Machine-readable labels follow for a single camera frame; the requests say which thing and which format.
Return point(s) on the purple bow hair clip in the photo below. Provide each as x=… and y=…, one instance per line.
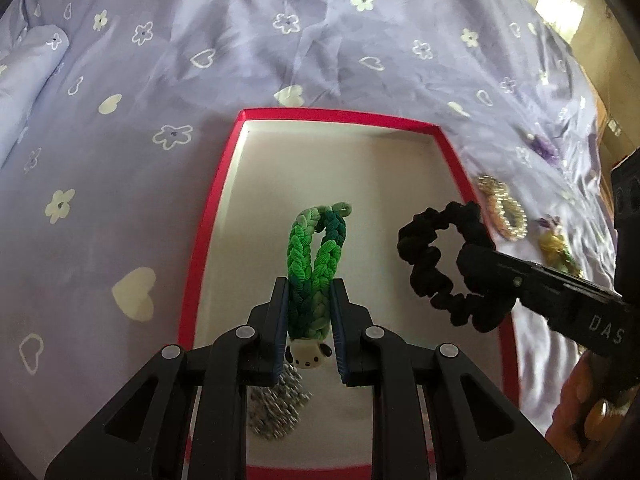
x=550, y=223

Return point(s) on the purple floral duvet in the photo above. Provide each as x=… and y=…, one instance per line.
x=114, y=115

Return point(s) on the black fabric scrunchie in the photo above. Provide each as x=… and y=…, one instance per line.
x=416, y=246

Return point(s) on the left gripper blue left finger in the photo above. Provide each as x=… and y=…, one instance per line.
x=278, y=326

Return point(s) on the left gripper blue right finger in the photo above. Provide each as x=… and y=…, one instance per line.
x=338, y=300

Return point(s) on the person's right hand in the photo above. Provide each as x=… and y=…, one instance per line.
x=582, y=427

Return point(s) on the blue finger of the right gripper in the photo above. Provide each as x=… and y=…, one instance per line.
x=492, y=292

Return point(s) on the red shallow cardboard box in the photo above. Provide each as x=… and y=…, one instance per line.
x=277, y=162

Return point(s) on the yellow translucent hair claw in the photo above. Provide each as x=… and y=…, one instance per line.
x=557, y=255

